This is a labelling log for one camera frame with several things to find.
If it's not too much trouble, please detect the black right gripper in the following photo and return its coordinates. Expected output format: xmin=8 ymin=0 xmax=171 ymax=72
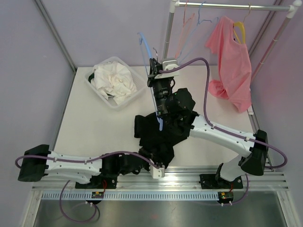
xmin=148 ymin=59 xmax=173 ymax=117

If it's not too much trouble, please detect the black t shirt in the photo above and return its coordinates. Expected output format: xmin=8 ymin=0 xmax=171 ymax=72
xmin=134 ymin=112 xmax=198 ymax=168

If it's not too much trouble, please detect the white tank top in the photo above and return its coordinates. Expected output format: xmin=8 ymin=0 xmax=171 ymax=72
xmin=93 ymin=61 xmax=137 ymax=105

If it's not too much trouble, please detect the pink wire hanger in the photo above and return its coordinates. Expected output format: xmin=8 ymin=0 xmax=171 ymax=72
xmin=175 ymin=0 xmax=195 ymax=59

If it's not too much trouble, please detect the green and white raglan shirt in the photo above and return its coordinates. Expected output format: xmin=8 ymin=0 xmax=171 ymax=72
xmin=88 ymin=73 xmax=94 ymax=83

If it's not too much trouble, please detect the pink t shirt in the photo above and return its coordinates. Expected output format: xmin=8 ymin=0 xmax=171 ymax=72
xmin=205 ymin=16 xmax=252 ymax=113

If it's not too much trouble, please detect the yellow hanger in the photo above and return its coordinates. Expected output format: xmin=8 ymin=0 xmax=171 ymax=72
xmin=233 ymin=3 xmax=251 ymax=44

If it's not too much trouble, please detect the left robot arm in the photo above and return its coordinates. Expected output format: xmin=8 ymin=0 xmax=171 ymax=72
xmin=15 ymin=144 xmax=162 ymax=189

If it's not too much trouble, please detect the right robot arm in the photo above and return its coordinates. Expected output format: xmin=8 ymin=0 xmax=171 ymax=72
xmin=147 ymin=58 xmax=268 ymax=189

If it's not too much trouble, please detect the white plastic basket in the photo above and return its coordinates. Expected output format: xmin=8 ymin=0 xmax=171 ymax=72
xmin=84 ymin=56 xmax=147 ymax=111

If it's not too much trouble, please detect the metal clothes rack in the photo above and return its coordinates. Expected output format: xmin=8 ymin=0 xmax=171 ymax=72
xmin=154 ymin=0 xmax=303 ymax=116

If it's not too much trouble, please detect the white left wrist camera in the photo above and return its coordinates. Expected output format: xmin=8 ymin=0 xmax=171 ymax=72
xmin=149 ymin=163 xmax=165 ymax=179

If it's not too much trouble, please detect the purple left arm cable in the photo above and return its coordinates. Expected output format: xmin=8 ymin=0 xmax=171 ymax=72
xmin=14 ymin=151 xmax=158 ymax=224

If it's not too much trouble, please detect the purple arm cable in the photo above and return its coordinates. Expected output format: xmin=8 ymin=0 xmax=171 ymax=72
xmin=14 ymin=151 xmax=158 ymax=224
xmin=159 ymin=57 xmax=288 ymax=205

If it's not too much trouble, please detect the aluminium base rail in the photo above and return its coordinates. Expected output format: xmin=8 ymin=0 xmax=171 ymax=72
xmin=32 ymin=151 xmax=290 ymax=191

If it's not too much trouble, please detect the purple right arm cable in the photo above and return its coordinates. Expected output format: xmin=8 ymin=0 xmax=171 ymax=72
xmin=159 ymin=57 xmax=288 ymax=205

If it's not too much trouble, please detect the white slotted cable duct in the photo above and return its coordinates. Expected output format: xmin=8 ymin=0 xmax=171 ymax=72
xmin=42 ymin=191 xmax=219 ymax=201

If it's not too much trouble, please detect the aluminium right frame post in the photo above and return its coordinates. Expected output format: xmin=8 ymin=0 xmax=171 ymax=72
xmin=248 ymin=10 xmax=276 ymax=58

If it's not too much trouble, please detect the aluminium corner frame post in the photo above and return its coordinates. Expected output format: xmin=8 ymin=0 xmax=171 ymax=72
xmin=33 ymin=0 xmax=77 ymax=74

